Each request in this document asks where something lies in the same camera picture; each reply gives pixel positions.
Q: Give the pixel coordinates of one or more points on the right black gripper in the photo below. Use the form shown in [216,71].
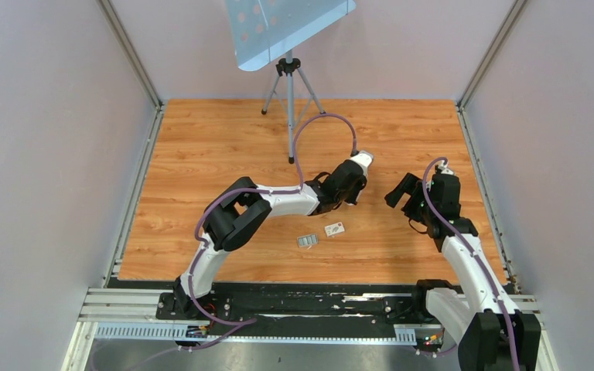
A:
[412,185]

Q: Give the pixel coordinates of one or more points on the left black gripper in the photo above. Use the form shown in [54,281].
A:
[351,199]

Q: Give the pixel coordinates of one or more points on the white staple box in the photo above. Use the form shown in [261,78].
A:
[334,229]

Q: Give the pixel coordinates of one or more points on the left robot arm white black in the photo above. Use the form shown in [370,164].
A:
[232,219]

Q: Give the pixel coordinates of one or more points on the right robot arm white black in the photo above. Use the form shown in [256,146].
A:
[490,331]

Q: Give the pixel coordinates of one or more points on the grey tripod stand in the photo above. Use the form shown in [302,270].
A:
[286,68]

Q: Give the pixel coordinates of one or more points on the light blue perforated board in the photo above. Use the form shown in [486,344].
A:
[264,30]

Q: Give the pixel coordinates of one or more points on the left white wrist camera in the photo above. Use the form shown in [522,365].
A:
[364,159]

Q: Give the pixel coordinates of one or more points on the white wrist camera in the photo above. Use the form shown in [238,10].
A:
[364,159]
[443,168]

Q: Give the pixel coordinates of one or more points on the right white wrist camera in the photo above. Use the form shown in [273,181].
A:
[443,168]

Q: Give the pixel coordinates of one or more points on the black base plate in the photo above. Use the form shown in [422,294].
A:
[300,309]

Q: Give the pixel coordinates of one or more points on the white slotted cable duct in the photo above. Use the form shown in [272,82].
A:
[188,333]

